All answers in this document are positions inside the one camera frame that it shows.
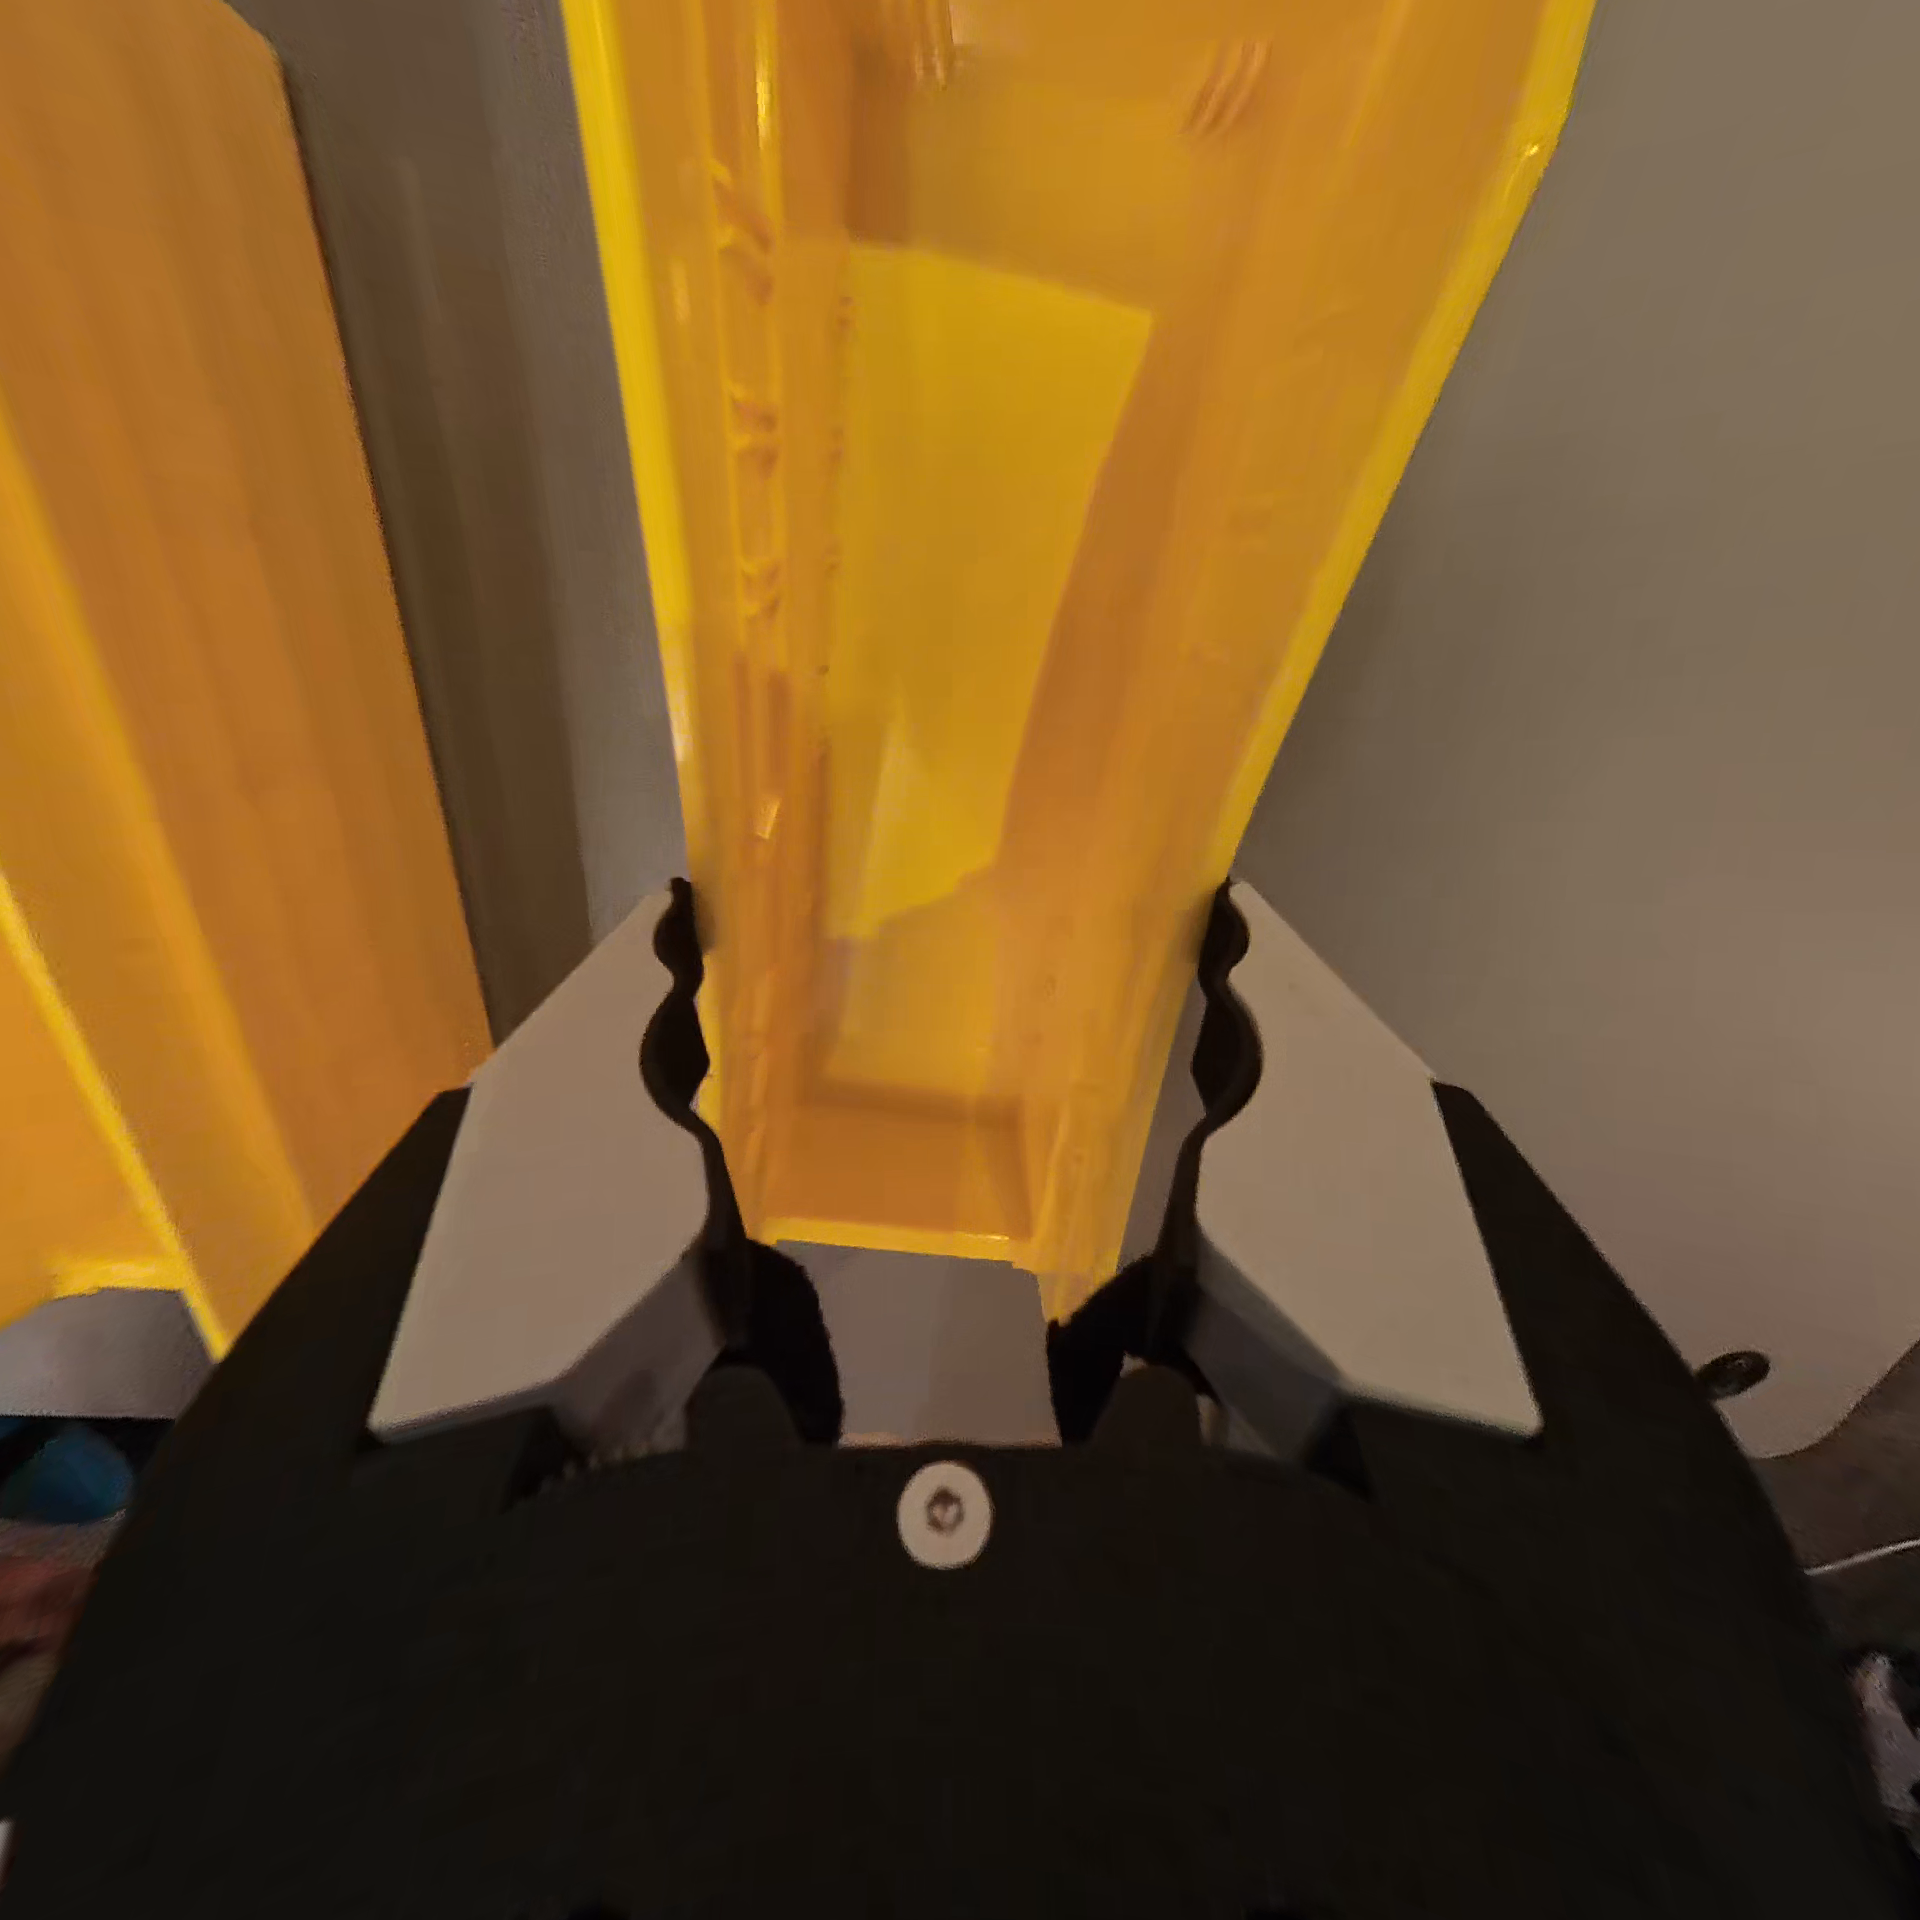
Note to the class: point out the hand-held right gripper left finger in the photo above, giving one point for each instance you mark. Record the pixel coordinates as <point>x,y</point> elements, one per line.
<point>558,1232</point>

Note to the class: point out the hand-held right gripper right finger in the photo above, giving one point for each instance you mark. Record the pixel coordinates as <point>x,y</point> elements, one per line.
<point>1334,1232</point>

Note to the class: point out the yellow plastic storage bin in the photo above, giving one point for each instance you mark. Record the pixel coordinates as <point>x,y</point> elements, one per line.
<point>196,597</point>
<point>975,525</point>

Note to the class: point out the grey desk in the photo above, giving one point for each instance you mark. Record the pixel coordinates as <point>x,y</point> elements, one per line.
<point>1653,597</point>

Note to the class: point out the person's blue black shoe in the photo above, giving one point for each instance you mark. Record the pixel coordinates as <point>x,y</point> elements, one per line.
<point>60,1471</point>

